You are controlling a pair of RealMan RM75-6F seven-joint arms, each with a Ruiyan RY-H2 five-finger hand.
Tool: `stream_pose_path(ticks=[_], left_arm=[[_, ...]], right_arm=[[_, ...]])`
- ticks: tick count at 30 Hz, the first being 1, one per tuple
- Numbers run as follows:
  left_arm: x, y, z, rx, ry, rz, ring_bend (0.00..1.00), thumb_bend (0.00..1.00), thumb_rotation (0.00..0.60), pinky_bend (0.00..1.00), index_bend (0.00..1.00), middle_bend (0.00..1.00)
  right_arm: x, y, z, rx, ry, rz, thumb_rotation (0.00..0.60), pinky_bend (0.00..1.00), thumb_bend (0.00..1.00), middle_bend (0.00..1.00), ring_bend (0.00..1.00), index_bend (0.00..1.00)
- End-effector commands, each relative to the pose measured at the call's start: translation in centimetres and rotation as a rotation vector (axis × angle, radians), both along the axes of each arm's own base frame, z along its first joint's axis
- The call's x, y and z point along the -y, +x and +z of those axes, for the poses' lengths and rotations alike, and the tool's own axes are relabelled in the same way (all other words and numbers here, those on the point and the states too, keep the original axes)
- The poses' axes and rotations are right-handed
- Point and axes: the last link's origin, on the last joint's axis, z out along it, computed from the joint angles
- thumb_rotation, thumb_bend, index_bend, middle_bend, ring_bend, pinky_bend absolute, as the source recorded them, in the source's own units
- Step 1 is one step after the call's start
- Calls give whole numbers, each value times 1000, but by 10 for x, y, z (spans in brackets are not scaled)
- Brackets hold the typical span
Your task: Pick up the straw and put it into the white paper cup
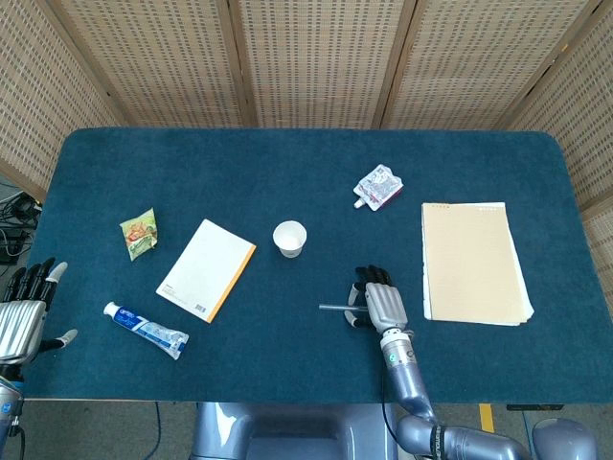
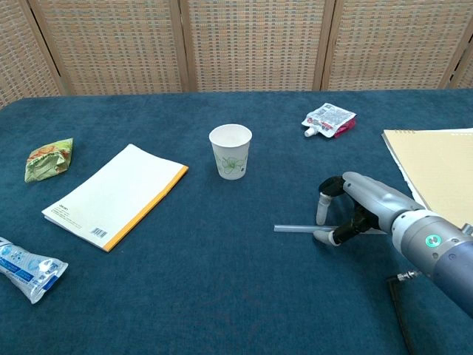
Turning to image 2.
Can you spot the blue table mat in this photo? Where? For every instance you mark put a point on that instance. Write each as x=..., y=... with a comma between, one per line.
x=221, y=296

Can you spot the beige paper notepad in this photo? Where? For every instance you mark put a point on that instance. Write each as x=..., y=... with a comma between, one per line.
x=443, y=166

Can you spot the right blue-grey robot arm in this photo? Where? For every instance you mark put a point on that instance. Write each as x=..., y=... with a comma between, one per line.
x=443, y=251

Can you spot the white notebook orange spine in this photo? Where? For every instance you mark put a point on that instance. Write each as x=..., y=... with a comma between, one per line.
x=111, y=196

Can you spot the green snack bag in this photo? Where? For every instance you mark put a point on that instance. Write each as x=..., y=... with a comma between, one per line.
x=48, y=162

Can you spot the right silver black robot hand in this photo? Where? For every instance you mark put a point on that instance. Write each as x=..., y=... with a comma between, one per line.
x=373, y=199

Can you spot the woven bamboo screen panel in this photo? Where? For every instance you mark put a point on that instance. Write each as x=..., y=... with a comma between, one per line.
x=466, y=70
x=18, y=55
x=111, y=44
x=395, y=44
x=255, y=44

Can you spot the blue white toothpaste tube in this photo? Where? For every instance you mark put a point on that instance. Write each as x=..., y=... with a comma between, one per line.
x=26, y=268

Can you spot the transparent plastic straw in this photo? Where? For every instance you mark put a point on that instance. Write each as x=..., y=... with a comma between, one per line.
x=292, y=228

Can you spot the white red spouted pouch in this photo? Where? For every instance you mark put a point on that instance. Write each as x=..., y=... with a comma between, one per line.
x=329, y=118

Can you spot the white floral paper cup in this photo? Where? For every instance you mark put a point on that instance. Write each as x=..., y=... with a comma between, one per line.
x=231, y=155

